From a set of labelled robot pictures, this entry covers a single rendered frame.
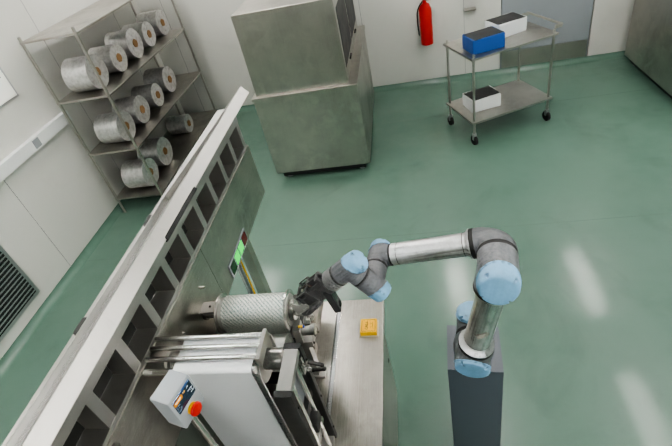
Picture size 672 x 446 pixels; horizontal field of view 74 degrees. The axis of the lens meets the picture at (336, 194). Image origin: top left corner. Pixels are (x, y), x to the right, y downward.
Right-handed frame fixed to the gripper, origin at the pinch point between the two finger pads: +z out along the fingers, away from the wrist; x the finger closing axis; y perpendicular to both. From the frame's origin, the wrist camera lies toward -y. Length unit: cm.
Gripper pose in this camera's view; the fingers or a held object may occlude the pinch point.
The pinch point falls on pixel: (299, 311)
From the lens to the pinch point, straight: 164.7
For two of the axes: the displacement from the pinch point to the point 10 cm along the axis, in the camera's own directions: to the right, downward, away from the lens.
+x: -0.9, 6.1, -7.9
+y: -7.7, -5.4, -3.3
